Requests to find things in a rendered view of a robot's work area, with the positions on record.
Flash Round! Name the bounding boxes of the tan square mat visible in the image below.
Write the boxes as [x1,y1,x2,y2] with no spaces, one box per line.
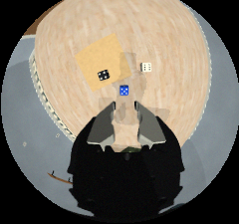
[75,33,132,92]

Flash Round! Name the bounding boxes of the white die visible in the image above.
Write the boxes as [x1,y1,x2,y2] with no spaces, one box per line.
[140,63,151,72]

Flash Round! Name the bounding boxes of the blue die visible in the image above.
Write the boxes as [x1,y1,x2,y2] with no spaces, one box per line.
[119,85,128,96]

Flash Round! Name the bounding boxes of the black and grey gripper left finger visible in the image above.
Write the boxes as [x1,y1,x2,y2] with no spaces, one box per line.
[67,101,116,174]

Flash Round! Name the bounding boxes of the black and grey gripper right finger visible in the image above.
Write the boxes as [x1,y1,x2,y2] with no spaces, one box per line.
[134,101,185,172]

